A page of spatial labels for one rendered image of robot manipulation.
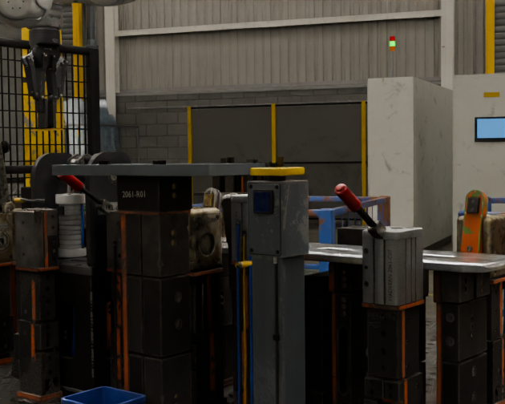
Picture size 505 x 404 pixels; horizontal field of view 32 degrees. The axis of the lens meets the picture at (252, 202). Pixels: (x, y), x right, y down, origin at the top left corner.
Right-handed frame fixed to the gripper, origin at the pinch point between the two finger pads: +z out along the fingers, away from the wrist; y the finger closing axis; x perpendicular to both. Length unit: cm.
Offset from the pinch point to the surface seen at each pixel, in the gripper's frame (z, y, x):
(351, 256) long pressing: 29, -10, -94
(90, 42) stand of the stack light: -28, 63, 54
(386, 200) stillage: 35, 278, 64
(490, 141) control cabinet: -3, 745, 207
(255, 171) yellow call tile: 14, -37, -94
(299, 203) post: 19, -33, -99
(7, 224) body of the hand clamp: 26.2, -14.6, -3.1
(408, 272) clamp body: 30, -18, -109
